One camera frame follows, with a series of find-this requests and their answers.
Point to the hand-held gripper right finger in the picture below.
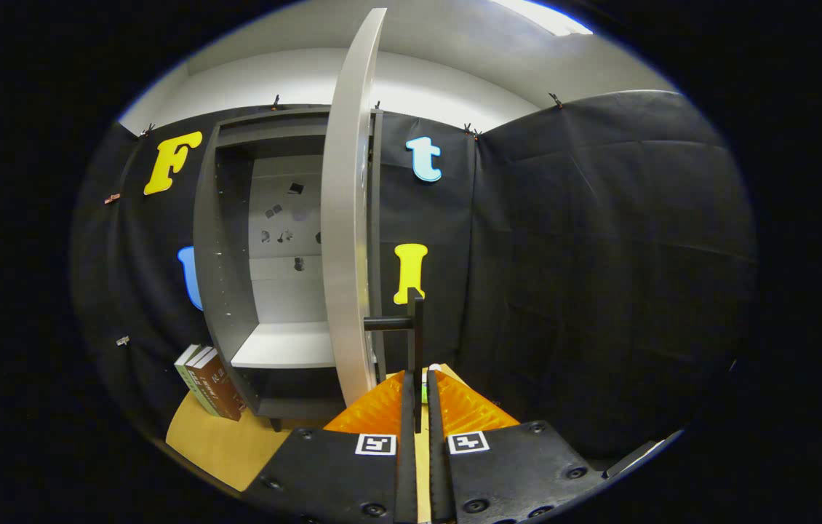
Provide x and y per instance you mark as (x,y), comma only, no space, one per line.
(439,466)

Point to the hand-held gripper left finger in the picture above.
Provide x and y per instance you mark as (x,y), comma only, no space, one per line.
(406,466)

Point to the white cabinet shelf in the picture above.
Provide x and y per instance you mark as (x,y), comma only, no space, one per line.
(284,346)

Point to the brown book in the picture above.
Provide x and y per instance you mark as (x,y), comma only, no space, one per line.
(218,389)

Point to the green book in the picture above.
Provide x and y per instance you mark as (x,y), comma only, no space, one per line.
(190,378)

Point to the dark olive book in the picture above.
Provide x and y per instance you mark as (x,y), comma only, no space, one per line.
(198,356)

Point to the dark grey cabinet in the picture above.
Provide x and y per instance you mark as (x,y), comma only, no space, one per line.
(225,276)

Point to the black backdrop cloth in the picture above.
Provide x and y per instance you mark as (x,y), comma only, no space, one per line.
(600,255)

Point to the long ceiling light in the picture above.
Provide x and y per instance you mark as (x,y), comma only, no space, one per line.
(542,14)

